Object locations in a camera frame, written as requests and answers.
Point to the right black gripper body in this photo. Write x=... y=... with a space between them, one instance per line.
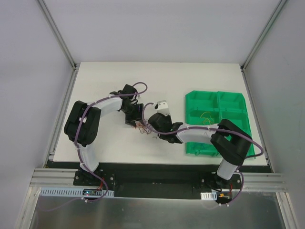
x=152 y=119

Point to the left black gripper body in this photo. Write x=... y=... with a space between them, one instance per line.
x=133 y=119

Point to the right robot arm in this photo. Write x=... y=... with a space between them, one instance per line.
x=231 y=142

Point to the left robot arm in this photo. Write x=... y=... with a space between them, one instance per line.
x=84 y=119

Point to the green compartment tray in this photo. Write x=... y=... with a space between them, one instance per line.
x=208 y=108

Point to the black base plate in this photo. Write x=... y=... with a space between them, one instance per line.
x=152 y=180

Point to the aluminium front rail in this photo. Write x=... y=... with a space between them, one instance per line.
x=253 y=182

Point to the left aluminium frame post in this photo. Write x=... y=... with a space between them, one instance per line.
x=56 y=33

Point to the aluminium frame post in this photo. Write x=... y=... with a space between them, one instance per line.
x=56 y=33
x=264 y=33

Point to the right aluminium frame post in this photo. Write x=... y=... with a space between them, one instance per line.
x=264 y=33

